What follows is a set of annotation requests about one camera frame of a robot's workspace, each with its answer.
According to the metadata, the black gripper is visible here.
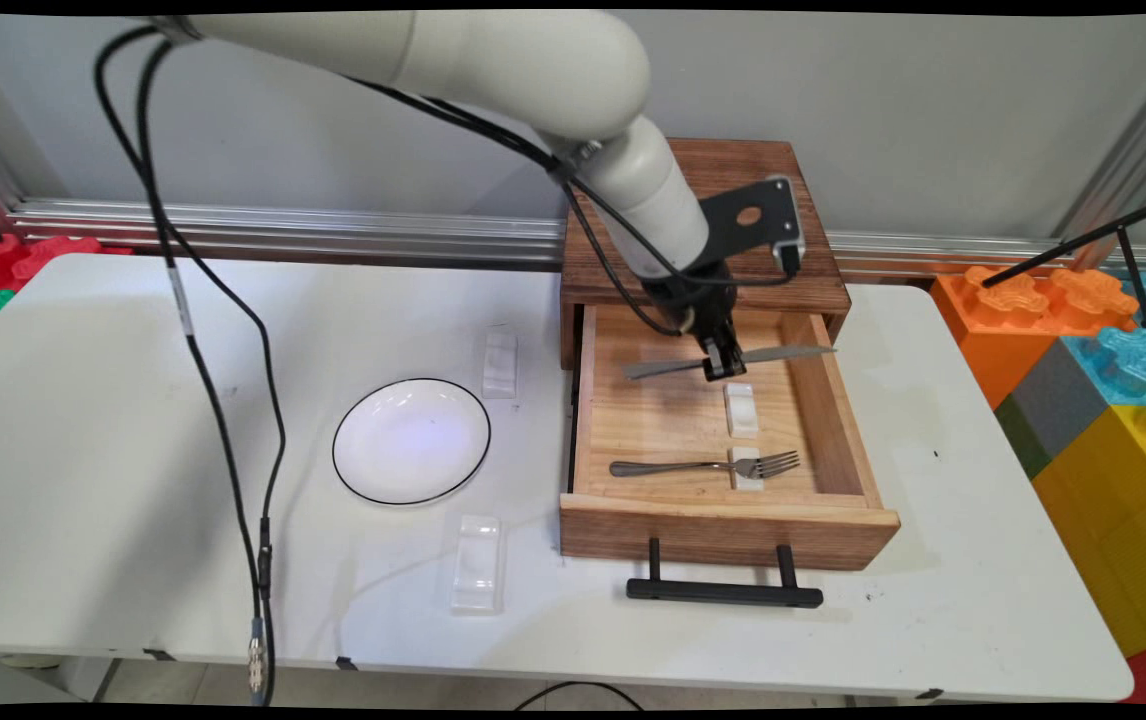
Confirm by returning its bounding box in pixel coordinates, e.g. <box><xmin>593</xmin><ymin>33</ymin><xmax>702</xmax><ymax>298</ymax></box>
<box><xmin>641</xmin><ymin>254</ymin><xmax>747</xmax><ymax>384</ymax></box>

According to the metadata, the silver metal knife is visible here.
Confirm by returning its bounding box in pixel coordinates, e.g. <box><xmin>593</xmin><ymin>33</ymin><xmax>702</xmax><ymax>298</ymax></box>
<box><xmin>621</xmin><ymin>345</ymin><xmax>837</xmax><ymax>382</ymax></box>

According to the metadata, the silver metal fork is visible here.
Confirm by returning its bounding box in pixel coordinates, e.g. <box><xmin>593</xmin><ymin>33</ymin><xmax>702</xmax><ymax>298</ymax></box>
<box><xmin>610</xmin><ymin>451</ymin><xmax>802</xmax><ymax>481</ymax></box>

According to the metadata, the white ceramic cutlery rest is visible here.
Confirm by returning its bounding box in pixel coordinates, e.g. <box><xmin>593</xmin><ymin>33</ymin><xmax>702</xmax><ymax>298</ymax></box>
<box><xmin>729</xmin><ymin>447</ymin><xmax>767</xmax><ymax>492</ymax></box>
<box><xmin>724</xmin><ymin>383</ymin><xmax>762</xmax><ymax>440</ymax></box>
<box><xmin>482</xmin><ymin>331</ymin><xmax>520</xmax><ymax>400</ymax></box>

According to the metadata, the dark wooden drawer cabinet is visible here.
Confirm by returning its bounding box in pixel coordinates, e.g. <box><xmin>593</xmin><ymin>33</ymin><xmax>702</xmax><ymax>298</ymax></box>
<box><xmin>560</xmin><ymin>138</ymin><xmax>852</xmax><ymax>371</ymax></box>

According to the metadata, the light wooden drawer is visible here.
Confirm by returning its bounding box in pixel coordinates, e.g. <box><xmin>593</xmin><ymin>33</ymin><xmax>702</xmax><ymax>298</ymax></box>
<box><xmin>560</xmin><ymin>305</ymin><xmax>902</xmax><ymax>572</ymax></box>

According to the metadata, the orange foam block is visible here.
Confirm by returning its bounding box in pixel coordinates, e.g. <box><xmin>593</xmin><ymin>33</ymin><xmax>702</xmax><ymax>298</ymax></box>
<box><xmin>928</xmin><ymin>265</ymin><xmax>1139</xmax><ymax>411</ymax></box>

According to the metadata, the clear cutlery rest front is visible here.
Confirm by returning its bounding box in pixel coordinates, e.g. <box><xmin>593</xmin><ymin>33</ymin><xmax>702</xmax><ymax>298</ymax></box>
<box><xmin>450</xmin><ymin>514</ymin><xmax>504</xmax><ymax>614</ymax></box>

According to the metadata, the white plate with black rim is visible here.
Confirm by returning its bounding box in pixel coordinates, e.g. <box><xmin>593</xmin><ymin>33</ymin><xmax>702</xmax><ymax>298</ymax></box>
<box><xmin>332</xmin><ymin>378</ymin><xmax>492</xmax><ymax>506</ymax></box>

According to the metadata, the grey foam block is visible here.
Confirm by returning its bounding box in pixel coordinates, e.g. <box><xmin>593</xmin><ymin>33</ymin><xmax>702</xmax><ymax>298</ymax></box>
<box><xmin>995</xmin><ymin>340</ymin><xmax>1114</xmax><ymax>481</ymax></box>

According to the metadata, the black tripod stand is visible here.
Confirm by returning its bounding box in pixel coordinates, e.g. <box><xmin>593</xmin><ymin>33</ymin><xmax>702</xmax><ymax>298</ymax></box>
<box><xmin>981</xmin><ymin>190</ymin><xmax>1146</xmax><ymax>346</ymax></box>

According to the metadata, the blue foam block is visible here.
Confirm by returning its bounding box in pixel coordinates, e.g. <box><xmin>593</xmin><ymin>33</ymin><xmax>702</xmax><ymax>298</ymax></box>
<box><xmin>1061</xmin><ymin>270</ymin><xmax>1146</xmax><ymax>406</ymax></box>

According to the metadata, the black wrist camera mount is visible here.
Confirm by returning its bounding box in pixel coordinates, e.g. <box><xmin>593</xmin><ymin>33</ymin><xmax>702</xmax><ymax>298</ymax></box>
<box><xmin>698</xmin><ymin>176</ymin><xmax>806</xmax><ymax>274</ymax></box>

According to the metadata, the black drawer handle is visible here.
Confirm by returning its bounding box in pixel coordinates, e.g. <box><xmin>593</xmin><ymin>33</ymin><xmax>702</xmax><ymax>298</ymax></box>
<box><xmin>626</xmin><ymin>538</ymin><xmax>824</xmax><ymax>609</ymax></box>

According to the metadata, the black floor cable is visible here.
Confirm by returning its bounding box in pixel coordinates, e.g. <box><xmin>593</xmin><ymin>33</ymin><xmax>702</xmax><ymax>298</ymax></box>
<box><xmin>513</xmin><ymin>681</ymin><xmax>646</xmax><ymax>711</ymax></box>

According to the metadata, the plain black arm cable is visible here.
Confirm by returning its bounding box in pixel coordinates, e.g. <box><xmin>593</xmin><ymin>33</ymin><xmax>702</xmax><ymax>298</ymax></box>
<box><xmin>95</xmin><ymin>25</ymin><xmax>796</xmax><ymax>706</ymax></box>

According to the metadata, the horizontal aluminium wall rail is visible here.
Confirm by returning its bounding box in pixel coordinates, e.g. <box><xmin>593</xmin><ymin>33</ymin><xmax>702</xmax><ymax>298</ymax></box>
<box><xmin>8</xmin><ymin>197</ymin><xmax>1146</xmax><ymax>279</ymax></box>

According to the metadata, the black cable with white label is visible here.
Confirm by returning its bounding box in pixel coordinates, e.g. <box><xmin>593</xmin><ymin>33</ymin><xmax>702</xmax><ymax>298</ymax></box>
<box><xmin>133</xmin><ymin>25</ymin><xmax>796</xmax><ymax>706</ymax></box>

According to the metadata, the black cable strap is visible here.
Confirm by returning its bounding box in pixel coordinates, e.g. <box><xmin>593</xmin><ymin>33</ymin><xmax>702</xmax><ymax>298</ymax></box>
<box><xmin>147</xmin><ymin>14</ymin><xmax>206</xmax><ymax>43</ymax></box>

